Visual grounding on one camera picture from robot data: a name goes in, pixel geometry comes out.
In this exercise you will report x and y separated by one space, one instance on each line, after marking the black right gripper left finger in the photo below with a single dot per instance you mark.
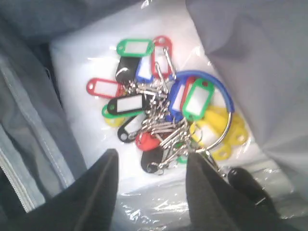
87 205

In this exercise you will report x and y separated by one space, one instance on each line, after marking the cream fabric duffel bag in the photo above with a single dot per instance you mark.
39 154

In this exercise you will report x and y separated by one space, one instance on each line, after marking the colourful key tag bunch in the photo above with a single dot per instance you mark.
168 114

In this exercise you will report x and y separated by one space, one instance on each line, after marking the clear plastic bag package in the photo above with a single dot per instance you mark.
249 44

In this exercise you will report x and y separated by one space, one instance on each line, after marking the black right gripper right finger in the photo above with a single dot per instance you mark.
216 206

